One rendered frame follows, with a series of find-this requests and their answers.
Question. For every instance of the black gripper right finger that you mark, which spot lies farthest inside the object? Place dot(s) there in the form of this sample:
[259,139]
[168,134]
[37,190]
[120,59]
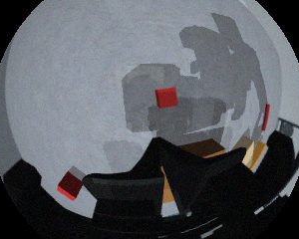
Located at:
[187,173]

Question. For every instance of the beige square block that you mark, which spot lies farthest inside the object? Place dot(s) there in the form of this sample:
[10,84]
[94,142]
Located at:
[248,143]

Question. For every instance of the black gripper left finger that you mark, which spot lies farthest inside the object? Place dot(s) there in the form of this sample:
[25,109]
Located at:
[144,182]

